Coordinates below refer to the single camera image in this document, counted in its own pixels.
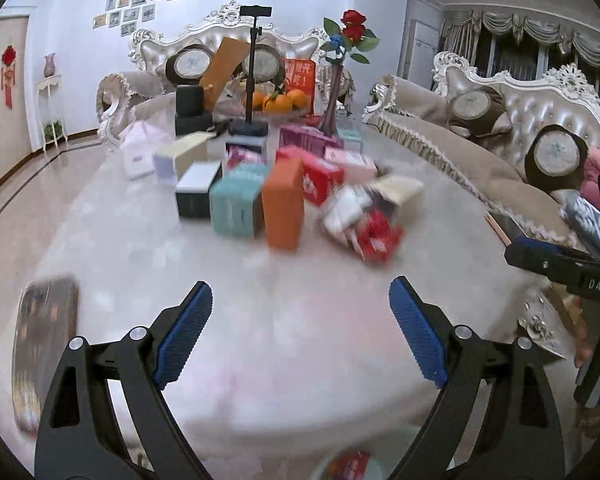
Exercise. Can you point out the crumpled red packet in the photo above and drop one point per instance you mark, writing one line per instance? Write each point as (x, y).
(377, 237)

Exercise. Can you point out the white door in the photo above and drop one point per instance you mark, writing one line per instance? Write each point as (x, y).
(425, 40)

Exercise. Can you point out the ornate silver tufted sofa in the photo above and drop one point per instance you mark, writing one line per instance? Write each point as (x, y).
(205, 40)

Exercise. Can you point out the teal carton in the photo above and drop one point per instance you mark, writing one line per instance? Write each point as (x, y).
(235, 205)

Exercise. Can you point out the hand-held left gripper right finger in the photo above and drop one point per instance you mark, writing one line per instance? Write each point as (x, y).
(417, 335)

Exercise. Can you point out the glass fruit plate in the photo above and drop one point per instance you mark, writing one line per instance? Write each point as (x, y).
(235, 109)

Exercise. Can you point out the white side table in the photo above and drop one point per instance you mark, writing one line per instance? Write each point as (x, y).
(50, 85)

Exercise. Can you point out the pale waste bin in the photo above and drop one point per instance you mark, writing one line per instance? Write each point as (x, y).
(347, 465)

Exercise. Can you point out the ornate beige fringed sofa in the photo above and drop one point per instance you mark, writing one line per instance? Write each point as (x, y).
(515, 105)

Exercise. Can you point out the grey draped curtains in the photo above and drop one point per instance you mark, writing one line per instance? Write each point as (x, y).
(530, 27)

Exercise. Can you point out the blue artificial flower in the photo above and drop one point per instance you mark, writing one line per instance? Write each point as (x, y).
(336, 42)

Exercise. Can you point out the pale pink carton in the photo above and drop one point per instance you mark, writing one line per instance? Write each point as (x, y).
(352, 165)

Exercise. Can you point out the silver lavender carton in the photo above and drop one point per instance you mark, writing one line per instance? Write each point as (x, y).
(187, 155)

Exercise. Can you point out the black box white top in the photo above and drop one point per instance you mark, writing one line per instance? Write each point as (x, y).
(195, 192)

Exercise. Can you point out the small light teal box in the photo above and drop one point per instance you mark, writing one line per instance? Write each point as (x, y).
(351, 140)

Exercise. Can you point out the grey striped cloth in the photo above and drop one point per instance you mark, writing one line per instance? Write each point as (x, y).
(582, 217)

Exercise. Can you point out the pink patterned box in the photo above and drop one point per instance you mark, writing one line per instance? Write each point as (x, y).
(245, 155)

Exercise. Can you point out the person's right hand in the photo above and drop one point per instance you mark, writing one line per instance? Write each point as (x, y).
(586, 340)

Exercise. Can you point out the wall photo frames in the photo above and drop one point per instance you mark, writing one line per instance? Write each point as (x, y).
(130, 7)

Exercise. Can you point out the black cylinder speaker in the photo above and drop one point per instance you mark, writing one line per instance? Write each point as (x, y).
(190, 100)

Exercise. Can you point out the red carton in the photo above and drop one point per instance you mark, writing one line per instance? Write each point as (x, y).
(320, 180)

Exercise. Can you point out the artificial red roses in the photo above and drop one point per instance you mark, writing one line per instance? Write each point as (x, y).
(354, 27)

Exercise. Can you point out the pink vase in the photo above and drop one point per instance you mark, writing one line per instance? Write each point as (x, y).
(49, 65)

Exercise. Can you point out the white pink tissue pack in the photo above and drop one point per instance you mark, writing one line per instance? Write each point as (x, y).
(139, 155)

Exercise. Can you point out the small green plant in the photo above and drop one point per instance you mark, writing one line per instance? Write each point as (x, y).
(54, 131)

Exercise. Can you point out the red knot wall ornament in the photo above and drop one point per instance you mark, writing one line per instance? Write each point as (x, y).
(9, 67)

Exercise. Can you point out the brown embroidered cushion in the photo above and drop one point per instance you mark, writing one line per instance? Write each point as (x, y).
(475, 107)
(267, 65)
(189, 67)
(555, 157)

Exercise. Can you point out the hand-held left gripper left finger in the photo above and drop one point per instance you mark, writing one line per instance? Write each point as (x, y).
(185, 335)

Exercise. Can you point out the orange fruit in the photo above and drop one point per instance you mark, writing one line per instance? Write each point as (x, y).
(278, 104)
(298, 99)
(259, 101)

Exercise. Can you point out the black phone stand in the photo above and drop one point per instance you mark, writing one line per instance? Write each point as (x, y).
(252, 60)

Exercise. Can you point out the brown patterned tray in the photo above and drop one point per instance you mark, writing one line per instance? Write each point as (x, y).
(42, 350)

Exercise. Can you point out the orange carton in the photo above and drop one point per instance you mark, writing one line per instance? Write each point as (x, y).
(282, 205)

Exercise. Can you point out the long magenta box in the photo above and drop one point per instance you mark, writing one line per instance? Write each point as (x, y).
(305, 137)

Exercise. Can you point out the pink cloth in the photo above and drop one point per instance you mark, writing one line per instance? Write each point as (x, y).
(592, 175)

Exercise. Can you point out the red envelope stand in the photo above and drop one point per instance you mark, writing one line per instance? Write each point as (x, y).
(300, 75)

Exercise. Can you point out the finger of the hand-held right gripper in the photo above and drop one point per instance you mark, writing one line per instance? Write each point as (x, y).
(540, 255)

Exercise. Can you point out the purple glass vase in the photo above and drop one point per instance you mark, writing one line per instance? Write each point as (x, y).
(330, 105)

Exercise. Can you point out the open beige carton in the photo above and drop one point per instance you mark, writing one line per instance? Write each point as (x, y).
(400, 195)

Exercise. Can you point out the crumpled white packet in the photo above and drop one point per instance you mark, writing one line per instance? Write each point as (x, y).
(345, 212)

